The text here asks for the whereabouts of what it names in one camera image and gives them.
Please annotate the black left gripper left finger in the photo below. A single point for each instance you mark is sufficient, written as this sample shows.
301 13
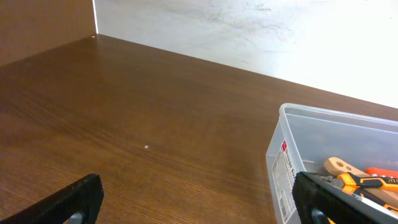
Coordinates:
79 202

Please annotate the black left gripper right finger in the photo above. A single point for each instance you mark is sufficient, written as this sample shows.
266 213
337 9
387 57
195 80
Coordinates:
318 201

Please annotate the orange black long-nose pliers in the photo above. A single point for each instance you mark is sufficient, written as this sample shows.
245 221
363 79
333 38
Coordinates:
353 184

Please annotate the wooden handled orange scraper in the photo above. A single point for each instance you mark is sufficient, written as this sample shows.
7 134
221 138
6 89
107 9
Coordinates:
336 166

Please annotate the red handled cutting pliers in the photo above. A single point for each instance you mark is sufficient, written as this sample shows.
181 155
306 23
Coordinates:
374 171

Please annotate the clear plastic storage container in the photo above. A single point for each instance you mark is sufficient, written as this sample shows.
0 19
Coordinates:
305 137

